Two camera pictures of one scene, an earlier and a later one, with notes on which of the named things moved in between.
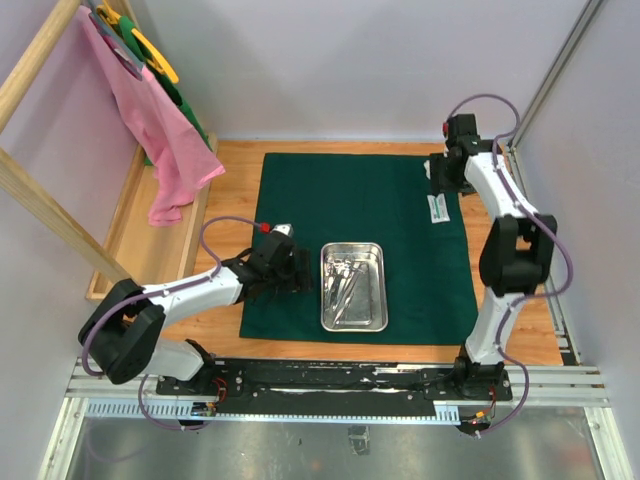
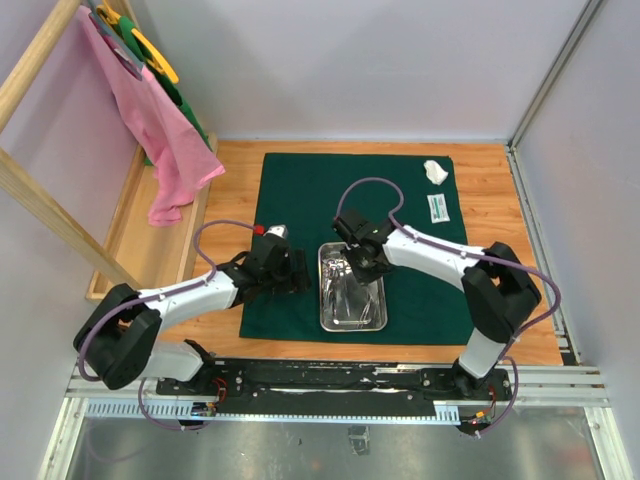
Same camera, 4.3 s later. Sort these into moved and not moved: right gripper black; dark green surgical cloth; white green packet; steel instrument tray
Moved: right gripper black
Not moved: white green packet; dark green surgical cloth; steel instrument tray
